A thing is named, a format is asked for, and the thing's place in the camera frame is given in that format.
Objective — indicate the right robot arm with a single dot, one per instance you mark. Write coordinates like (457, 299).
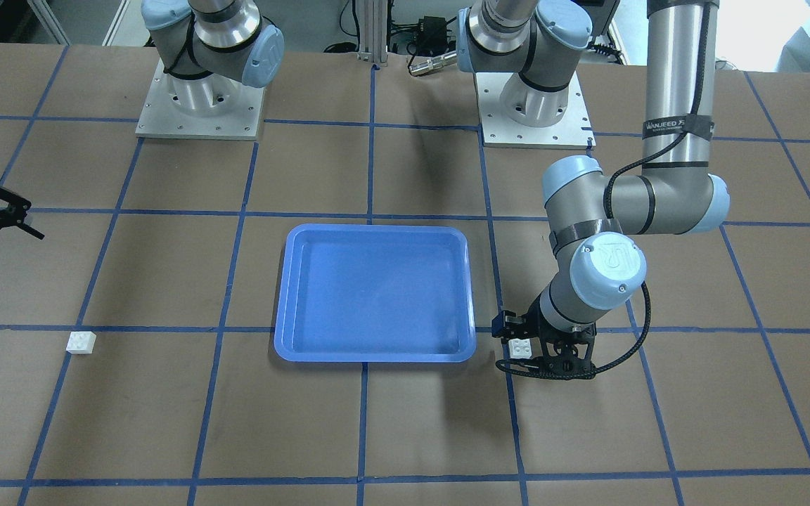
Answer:
(216, 58)

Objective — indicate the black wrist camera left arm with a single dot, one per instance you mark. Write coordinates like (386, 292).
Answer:
(508, 325)

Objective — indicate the blue plastic tray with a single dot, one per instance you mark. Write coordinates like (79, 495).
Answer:
(352, 293)

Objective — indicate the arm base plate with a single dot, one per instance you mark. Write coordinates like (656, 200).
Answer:
(211, 108)
(515, 116)

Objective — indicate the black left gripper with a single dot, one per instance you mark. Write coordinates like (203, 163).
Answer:
(536, 325)

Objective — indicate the white block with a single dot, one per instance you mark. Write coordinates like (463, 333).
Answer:
(520, 349)
(81, 342)

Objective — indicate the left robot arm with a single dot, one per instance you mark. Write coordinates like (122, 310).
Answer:
(595, 313)

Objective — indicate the aluminium frame post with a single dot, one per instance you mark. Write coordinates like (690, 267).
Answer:
(372, 30)

